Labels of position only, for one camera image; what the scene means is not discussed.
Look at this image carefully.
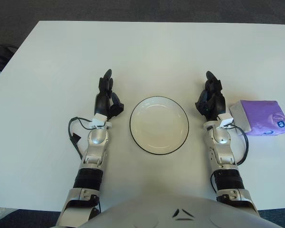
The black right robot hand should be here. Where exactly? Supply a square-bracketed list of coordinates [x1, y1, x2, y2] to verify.
[194, 70, 227, 121]

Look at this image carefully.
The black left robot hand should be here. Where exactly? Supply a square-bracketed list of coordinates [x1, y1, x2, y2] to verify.
[94, 68, 125, 119]

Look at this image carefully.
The purple tissue paper pack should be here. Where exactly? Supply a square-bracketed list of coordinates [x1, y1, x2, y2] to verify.
[229, 99, 285, 137]

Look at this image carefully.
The white plate with black rim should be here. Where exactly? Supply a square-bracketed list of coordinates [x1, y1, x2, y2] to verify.
[129, 95, 190, 156]

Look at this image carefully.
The black bag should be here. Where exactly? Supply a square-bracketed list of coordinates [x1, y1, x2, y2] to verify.
[0, 43, 18, 72]

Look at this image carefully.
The grey robot torso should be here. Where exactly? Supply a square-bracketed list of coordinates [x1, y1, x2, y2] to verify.
[47, 191, 285, 228]

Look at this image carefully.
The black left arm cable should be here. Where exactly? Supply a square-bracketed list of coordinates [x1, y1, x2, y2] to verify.
[68, 115, 97, 160]

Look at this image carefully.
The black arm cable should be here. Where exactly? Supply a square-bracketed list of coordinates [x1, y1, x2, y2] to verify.
[68, 115, 97, 160]
[229, 123, 250, 166]

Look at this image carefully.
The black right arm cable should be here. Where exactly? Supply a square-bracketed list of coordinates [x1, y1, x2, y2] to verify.
[229, 123, 250, 166]

